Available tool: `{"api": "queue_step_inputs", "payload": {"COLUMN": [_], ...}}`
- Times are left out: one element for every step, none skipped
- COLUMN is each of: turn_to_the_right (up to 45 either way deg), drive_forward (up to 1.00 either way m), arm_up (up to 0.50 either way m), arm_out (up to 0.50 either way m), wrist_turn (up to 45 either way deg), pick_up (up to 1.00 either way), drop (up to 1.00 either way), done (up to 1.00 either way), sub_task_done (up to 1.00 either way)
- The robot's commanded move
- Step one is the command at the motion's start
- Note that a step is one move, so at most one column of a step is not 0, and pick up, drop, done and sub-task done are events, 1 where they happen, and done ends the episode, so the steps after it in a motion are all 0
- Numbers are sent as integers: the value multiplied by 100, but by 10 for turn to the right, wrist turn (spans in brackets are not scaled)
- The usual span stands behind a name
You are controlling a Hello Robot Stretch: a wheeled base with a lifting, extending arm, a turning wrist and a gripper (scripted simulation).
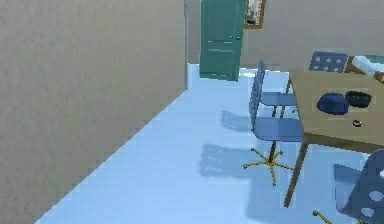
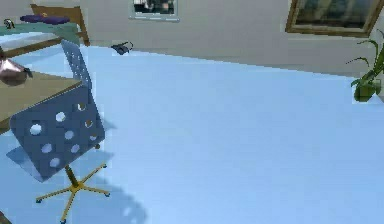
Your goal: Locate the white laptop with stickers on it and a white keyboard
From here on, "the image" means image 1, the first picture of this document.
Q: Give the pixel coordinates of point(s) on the blue swivel chair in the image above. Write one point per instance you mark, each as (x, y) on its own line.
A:
(328, 61)
(365, 193)
(278, 98)
(271, 128)

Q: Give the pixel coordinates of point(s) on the teal room door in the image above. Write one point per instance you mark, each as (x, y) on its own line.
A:
(221, 36)

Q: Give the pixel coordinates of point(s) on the dark blue bowl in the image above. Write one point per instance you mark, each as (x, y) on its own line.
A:
(332, 103)

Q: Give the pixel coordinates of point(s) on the brown wooden table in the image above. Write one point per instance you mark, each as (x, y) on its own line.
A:
(336, 120)

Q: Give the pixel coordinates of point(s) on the small black white object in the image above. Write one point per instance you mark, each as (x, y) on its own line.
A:
(357, 123)

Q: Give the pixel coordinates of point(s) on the black bowl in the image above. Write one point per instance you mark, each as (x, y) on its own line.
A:
(358, 98)

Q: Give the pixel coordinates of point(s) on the brown framed wall picture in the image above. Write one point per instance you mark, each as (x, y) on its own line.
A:
(254, 13)

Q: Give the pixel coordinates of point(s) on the white bed with brown frame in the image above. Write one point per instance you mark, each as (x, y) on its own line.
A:
(366, 65)

